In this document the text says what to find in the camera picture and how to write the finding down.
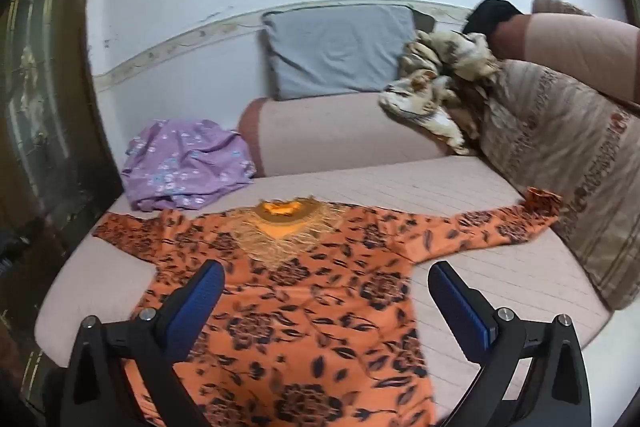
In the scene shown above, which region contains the orange black floral shirt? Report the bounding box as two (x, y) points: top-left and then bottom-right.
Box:
(92, 188), (563, 427)

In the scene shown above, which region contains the beige floral crumpled cloth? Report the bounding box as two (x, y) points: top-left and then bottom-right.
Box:
(378, 29), (503, 156)

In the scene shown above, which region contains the pink bolster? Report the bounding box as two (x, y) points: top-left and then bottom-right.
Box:
(237, 93), (453, 178)
(487, 13), (640, 88)

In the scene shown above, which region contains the dark cushion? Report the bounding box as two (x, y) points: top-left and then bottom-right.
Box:
(412, 9), (437, 34)

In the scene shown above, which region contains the beige striped cushion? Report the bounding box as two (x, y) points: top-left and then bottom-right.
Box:
(470, 57), (640, 312)

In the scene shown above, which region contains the dark cloth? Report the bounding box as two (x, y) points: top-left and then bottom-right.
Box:
(462, 0), (523, 50)

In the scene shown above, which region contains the wooden door with glass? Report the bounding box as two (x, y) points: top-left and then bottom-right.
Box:
(0, 0), (123, 408)

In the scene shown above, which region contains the grey pillow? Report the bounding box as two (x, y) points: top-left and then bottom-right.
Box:
(262, 4), (417, 101)

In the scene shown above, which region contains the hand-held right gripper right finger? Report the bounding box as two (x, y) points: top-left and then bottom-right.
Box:
(427, 261), (593, 427)

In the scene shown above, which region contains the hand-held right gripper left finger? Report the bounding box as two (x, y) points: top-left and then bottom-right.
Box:
(60, 259), (226, 427)

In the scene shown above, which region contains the purple floral cloth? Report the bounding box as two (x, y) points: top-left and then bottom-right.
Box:
(121, 119), (257, 212)

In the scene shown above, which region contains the pink quilted bed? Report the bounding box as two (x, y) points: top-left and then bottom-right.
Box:
(34, 154), (613, 427)

